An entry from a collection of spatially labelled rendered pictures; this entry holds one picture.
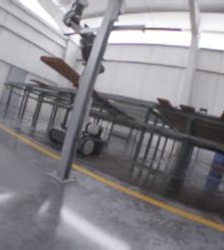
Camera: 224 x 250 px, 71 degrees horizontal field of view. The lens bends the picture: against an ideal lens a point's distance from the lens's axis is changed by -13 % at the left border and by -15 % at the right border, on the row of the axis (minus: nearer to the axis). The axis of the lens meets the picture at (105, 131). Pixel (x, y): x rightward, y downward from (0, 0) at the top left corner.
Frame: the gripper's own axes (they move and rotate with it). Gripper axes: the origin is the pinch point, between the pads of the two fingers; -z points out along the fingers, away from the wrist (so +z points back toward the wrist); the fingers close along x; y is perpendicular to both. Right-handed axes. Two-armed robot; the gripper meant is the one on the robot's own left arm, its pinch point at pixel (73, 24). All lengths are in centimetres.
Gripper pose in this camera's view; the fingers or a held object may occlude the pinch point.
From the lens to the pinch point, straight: 156.3
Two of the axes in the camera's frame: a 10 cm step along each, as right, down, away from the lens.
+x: -5.0, -1.1, -8.6
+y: 8.2, 2.4, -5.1
